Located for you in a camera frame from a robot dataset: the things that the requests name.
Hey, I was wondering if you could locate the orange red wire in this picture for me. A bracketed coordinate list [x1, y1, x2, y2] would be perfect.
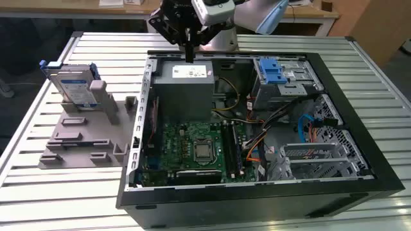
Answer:
[308, 122, 319, 144]

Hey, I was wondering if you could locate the metal disk bay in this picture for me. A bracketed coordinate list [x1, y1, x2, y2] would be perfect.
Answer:
[279, 143, 369, 180]

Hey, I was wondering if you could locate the yellow wire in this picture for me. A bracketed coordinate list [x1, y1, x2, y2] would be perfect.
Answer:
[211, 77, 241, 113]

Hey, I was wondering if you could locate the metal optical drive cage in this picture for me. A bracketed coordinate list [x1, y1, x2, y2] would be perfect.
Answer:
[252, 57, 324, 111]

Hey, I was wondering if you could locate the grey power supply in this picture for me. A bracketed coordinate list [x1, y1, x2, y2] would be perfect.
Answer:
[151, 60, 216, 123]

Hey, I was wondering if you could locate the black wire bundle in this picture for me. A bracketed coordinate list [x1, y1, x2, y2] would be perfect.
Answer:
[248, 95, 319, 145]

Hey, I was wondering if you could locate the blue drive latch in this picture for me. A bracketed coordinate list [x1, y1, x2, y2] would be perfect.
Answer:
[259, 58, 288, 85]

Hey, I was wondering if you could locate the grey parts rack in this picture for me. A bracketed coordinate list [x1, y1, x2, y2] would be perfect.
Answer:
[37, 80, 139, 170]

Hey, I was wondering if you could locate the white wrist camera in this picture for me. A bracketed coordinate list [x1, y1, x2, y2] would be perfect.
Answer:
[191, 0, 237, 26]

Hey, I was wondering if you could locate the silver CPU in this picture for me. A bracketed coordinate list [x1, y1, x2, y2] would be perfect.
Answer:
[195, 144, 215, 159]

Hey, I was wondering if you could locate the white box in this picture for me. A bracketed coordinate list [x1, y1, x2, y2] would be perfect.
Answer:
[99, 0, 124, 8]

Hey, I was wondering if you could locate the hard disk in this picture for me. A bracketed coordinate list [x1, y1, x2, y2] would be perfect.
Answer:
[39, 60, 101, 109]

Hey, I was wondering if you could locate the wooden cabinet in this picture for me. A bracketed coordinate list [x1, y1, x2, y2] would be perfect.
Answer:
[327, 0, 411, 68]

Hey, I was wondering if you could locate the blue wire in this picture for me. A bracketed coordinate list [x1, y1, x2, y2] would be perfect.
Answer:
[296, 115, 317, 145]

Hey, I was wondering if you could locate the black PC case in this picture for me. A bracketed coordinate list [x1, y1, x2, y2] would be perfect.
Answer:
[115, 49, 405, 229]

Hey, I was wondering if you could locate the black RAM slot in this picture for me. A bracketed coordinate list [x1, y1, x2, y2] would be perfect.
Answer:
[221, 122, 237, 178]

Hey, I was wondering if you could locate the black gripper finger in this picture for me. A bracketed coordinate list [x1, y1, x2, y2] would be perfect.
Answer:
[189, 21, 232, 64]
[148, 9, 191, 64]

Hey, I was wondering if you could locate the grey desk foot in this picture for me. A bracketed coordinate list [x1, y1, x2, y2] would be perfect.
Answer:
[0, 78, 15, 98]

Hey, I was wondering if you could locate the wooden desk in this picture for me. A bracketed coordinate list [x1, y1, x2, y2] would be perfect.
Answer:
[0, 0, 341, 37]

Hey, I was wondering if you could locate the orange wire flat plug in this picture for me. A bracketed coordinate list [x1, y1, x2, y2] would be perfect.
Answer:
[245, 141, 263, 162]

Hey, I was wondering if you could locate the black CPU socket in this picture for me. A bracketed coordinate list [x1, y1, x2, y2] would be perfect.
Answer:
[191, 137, 220, 167]

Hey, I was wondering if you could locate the black graphics card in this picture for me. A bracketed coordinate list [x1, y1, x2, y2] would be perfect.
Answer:
[167, 169, 223, 185]

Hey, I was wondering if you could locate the green motherboard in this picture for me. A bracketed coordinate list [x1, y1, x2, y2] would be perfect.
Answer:
[136, 121, 259, 187]

